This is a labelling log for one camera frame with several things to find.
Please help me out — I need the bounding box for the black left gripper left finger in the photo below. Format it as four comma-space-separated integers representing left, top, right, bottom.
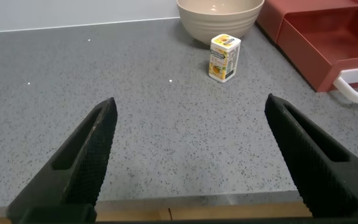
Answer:
6, 96, 119, 223

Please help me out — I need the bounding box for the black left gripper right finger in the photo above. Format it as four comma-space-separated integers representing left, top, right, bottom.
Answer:
264, 93, 358, 218

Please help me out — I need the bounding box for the red drawer box white handle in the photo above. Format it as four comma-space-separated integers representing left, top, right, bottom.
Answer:
277, 6, 358, 105

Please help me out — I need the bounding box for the wooden cabinet front panel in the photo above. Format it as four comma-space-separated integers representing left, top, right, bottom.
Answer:
95, 200, 313, 222

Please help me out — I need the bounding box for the small white yellow-label bottle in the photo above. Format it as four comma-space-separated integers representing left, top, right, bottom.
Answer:
208, 33, 242, 84

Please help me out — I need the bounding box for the beige ribbed bowl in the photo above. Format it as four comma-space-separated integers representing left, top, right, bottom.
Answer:
177, 0, 265, 45

